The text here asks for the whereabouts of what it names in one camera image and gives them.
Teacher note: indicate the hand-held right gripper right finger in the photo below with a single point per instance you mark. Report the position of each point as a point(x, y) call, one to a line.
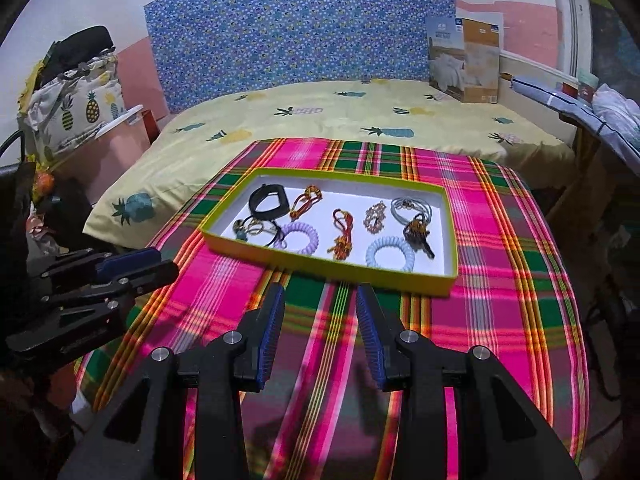
point(370, 340)

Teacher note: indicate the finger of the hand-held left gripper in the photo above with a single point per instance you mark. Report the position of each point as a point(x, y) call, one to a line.
point(125, 261)
point(150, 275)

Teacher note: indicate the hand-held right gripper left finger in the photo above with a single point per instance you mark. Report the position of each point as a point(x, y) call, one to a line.
point(267, 335)

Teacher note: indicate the yellow-green cardboard tray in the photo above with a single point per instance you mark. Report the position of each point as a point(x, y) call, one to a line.
point(350, 195)

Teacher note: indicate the small orange object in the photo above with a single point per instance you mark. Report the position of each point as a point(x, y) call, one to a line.
point(44, 183)

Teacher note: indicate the pink storage box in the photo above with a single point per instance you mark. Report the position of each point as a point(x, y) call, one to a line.
point(115, 155)

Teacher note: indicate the black watch band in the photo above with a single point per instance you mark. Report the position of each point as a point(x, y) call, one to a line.
point(255, 205)

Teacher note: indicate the pineapple print pillow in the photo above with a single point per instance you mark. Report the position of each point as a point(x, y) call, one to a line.
point(75, 105)

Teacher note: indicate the pink green plaid cloth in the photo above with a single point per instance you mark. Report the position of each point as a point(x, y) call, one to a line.
point(500, 260)

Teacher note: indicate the black bag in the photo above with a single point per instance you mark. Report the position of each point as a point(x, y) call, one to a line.
point(80, 45)

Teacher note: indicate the yellow pineapple print bedsheet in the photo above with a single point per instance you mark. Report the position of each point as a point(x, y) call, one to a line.
point(325, 115)

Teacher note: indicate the blue floral headboard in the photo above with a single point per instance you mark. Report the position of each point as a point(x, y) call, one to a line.
point(300, 25)

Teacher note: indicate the cardboard bedding box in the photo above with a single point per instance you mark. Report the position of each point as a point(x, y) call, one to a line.
point(480, 60)

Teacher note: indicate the blue striped ironing board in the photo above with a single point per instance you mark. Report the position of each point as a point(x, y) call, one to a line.
point(540, 91)

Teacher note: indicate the white crumpled clothing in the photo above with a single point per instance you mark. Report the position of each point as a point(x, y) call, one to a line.
point(617, 105)

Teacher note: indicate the white window frame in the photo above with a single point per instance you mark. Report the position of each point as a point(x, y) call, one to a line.
point(570, 20)

